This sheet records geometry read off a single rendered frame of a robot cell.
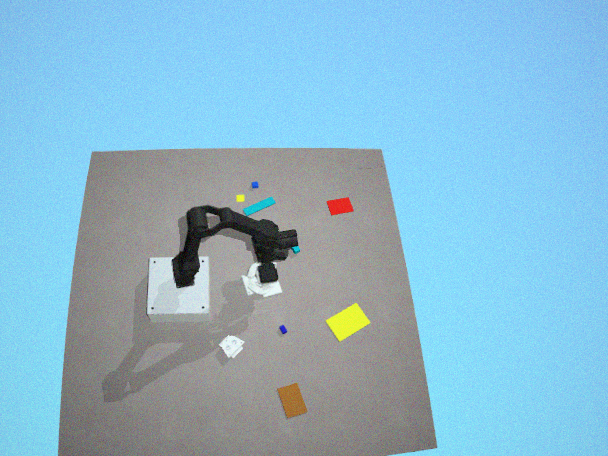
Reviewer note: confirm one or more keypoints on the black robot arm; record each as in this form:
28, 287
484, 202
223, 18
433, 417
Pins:
265, 236

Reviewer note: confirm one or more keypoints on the orange rectangular block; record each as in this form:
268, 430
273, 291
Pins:
292, 400

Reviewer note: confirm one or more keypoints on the red flat rectangular plate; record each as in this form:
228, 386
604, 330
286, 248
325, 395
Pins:
339, 206

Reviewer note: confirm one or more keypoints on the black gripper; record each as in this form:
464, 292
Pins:
267, 272

